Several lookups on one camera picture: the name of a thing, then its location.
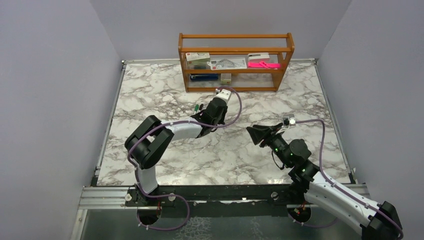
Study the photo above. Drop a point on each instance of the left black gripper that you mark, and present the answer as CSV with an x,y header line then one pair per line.
x,y
221,119

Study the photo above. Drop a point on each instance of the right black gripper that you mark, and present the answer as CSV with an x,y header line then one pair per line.
x,y
257,132

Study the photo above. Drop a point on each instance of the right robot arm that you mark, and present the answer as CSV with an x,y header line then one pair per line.
x,y
370,219

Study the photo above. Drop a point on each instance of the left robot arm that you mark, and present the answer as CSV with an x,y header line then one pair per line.
x,y
147,144

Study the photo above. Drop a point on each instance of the green box lower shelf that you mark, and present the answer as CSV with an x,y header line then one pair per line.
x,y
225,78

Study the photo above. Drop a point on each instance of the green box shelf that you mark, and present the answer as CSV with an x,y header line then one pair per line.
x,y
225,78
197,58

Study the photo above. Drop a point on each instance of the blue stapler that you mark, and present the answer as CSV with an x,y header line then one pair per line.
x,y
204,77

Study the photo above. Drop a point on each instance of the ruler set package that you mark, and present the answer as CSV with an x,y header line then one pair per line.
x,y
227,64

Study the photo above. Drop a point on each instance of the green box upper shelf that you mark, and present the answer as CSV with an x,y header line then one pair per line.
x,y
197,58

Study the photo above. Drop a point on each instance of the pink stapler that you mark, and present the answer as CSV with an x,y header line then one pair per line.
x,y
262,64

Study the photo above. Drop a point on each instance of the white box upper shelf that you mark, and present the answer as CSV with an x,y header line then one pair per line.
x,y
258,57

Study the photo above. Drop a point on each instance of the wooden shelf rack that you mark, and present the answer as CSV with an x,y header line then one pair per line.
x,y
280,47

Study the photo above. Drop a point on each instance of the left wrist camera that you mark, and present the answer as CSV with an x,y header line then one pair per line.
x,y
223,94

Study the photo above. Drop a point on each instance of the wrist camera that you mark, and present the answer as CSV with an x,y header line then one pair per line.
x,y
223,94
289,121

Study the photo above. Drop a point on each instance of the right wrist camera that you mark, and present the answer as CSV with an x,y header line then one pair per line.
x,y
289,121

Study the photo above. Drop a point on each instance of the black mounting rail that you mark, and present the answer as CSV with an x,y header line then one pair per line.
x,y
174,201

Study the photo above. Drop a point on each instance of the aluminium frame rail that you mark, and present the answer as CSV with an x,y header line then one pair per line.
x,y
96,198

